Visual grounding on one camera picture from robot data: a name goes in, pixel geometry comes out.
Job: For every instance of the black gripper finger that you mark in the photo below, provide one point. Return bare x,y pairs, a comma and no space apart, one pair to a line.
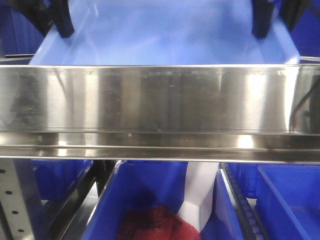
60,13
262,13
36,11
291,11

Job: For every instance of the red mesh bag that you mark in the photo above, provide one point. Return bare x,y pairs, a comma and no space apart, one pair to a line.
159,223

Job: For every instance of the blue plastic tray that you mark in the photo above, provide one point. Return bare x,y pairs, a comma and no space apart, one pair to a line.
165,32

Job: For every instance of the perforated grey shelf post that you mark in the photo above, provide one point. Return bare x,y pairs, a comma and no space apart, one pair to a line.
20,200

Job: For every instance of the stainless steel shelf rail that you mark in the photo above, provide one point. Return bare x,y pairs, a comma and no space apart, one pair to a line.
255,113

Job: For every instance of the blue storage bin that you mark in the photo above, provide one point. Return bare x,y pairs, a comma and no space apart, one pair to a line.
195,191
55,177
287,197

